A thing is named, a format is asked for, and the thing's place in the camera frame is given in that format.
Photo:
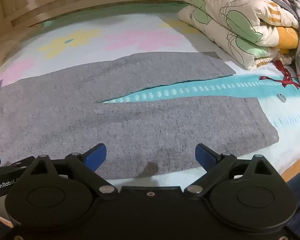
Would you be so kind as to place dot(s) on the grey pants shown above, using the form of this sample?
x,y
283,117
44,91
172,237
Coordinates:
x,y
114,120

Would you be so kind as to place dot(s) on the floral bed sheet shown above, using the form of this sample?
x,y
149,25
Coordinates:
x,y
140,37

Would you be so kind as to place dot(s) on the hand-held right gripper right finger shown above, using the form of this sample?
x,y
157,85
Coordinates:
x,y
204,155

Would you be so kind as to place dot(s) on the cream floral folded quilt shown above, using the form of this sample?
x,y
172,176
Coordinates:
x,y
240,17

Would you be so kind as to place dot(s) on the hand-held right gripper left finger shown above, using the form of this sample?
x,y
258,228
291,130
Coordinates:
x,y
96,156

